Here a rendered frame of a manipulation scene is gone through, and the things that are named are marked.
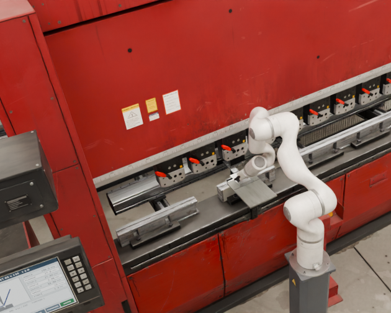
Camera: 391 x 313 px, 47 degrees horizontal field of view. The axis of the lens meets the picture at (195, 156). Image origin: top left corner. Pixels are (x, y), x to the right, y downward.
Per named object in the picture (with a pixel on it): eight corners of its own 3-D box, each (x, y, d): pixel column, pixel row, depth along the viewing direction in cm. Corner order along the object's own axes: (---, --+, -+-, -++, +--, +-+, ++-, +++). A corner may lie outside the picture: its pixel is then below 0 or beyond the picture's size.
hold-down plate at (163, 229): (133, 249, 252) (132, 246, 250) (130, 243, 256) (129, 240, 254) (180, 228, 261) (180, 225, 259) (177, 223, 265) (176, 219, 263)
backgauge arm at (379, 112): (388, 133, 331) (390, 117, 323) (330, 100, 380) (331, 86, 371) (396, 130, 334) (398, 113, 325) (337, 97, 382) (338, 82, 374)
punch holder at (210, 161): (193, 175, 250) (190, 151, 241) (187, 167, 257) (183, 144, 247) (217, 165, 255) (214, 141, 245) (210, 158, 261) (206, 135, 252)
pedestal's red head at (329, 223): (314, 236, 270) (316, 215, 260) (300, 220, 283) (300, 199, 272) (342, 225, 275) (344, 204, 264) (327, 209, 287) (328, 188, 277)
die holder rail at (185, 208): (121, 247, 254) (118, 235, 249) (118, 241, 259) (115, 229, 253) (199, 212, 269) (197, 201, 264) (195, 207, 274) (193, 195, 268)
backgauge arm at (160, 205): (168, 232, 278) (164, 216, 270) (133, 179, 327) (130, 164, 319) (180, 226, 281) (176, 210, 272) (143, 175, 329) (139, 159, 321)
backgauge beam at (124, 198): (115, 217, 275) (112, 204, 269) (108, 204, 286) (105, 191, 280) (397, 97, 343) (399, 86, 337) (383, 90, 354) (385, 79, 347)
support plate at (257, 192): (250, 208, 250) (250, 207, 249) (226, 184, 270) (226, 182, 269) (277, 196, 255) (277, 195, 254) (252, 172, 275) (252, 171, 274)
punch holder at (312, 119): (310, 127, 274) (310, 104, 264) (301, 121, 280) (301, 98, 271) (329, 118, 278) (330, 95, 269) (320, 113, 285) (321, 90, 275)
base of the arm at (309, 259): (337, 269, 208) (340, 241, 197) (301, 282, 205) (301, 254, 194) (317, 241, 223) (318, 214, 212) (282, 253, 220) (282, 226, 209)
